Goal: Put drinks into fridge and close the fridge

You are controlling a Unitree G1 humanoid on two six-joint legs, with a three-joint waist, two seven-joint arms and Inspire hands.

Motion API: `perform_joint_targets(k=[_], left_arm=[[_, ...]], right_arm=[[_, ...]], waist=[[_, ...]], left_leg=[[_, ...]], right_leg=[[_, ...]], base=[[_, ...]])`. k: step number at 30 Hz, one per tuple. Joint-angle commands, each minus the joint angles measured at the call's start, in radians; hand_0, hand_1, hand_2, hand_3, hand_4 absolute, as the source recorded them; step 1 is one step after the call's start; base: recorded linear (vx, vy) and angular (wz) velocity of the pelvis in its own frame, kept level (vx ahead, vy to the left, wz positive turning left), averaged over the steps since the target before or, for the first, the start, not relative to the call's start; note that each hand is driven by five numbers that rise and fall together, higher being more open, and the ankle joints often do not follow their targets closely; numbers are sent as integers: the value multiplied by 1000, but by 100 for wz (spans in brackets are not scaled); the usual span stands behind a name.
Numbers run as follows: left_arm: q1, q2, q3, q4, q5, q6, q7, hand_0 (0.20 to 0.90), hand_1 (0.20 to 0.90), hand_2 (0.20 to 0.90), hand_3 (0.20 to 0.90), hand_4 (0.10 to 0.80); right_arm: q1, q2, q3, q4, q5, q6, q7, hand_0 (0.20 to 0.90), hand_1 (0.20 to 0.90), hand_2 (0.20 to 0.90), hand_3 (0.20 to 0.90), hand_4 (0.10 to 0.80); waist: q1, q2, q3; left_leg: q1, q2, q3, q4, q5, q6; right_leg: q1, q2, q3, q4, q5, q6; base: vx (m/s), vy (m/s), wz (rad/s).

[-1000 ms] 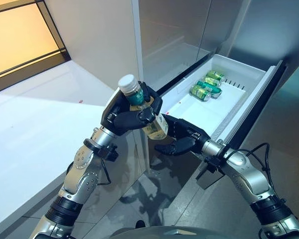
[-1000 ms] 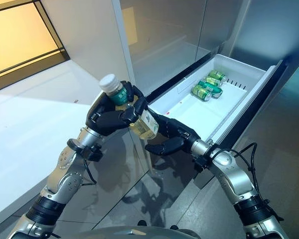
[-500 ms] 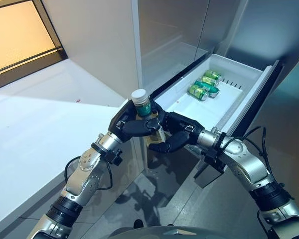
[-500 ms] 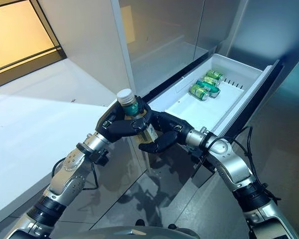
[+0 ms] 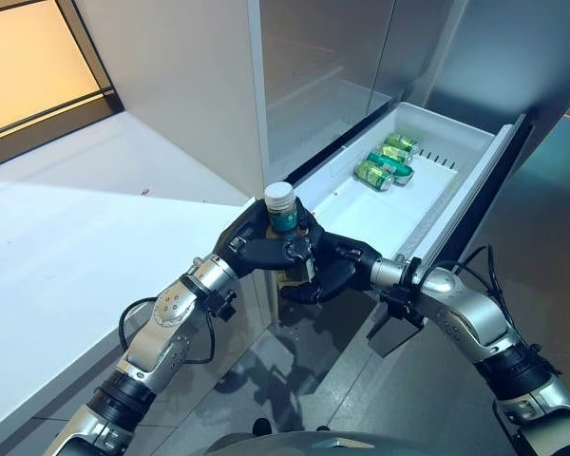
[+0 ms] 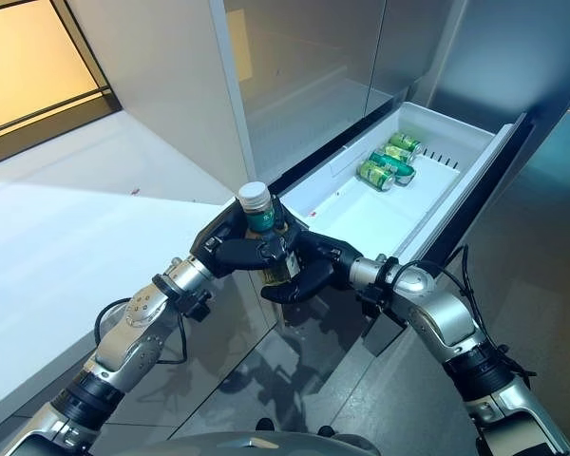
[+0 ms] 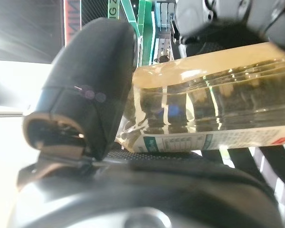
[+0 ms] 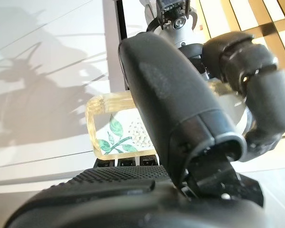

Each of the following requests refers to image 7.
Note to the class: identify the white banner red letters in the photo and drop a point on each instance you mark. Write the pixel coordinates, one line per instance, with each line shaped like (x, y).
(72, 19)

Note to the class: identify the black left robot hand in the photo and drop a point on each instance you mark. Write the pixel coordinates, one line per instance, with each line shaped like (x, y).
(85, 71)

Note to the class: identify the white banner green letters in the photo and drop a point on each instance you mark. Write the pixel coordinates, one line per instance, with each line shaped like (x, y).
(113, 8)

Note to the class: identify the clear yellow tea bottle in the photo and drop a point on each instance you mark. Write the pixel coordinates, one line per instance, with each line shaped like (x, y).
(204, 95)

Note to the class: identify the green metal frame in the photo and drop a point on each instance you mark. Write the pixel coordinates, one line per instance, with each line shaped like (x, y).
(146, 28)

